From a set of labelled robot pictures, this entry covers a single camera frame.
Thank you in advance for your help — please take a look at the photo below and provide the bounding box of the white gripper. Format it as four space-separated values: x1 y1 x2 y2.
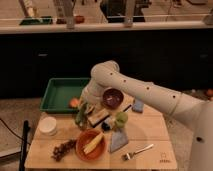
75 87 100 126

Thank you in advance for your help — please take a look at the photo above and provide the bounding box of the green pepper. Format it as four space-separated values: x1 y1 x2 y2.
75 103 87 127

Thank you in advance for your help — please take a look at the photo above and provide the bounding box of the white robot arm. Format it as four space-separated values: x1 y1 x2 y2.
81 61 213 171

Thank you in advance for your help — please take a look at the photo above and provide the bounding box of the small metal cup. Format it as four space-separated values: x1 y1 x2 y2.
75 116 88 130

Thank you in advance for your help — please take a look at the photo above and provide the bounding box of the white paper cup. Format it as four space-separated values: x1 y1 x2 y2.
39 117 57 136

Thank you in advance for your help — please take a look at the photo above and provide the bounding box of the light green cup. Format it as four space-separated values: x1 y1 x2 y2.
115 112 128 128

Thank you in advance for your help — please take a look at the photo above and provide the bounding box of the wooden block brush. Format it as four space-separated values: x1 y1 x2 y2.
88 109 109 127

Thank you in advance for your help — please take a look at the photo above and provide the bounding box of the orange peach fruit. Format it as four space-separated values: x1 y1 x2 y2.
69 98 80 108

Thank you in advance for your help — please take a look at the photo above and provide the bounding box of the orange clay bowl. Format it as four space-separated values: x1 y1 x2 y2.
76 129 106 162

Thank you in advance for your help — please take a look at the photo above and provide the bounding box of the black round small object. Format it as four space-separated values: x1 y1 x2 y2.
101 122 112 131

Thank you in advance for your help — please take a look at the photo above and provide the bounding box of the black marker pen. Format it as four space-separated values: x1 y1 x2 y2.
89 104 132 129

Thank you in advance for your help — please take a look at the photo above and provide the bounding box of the yellow corn cob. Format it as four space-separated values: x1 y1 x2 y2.
83 132 104 154

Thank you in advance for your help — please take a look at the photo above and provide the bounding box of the green plastic tray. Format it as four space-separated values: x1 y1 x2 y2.
40 78 89 114

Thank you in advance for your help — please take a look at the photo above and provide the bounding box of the dark purple bowl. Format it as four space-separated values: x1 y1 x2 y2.
102 88 124 109

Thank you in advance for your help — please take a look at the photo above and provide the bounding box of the grey blue cloth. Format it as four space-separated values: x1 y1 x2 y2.
109 129 129 153

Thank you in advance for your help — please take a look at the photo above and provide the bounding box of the bunch of dark grapes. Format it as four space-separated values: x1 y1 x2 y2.
52 139 76 162

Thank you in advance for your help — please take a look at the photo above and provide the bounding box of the blue sponge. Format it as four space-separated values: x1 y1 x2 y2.
132 99 144 113

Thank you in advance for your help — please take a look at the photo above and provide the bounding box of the black stand post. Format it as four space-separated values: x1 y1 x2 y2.
19 120 30 171

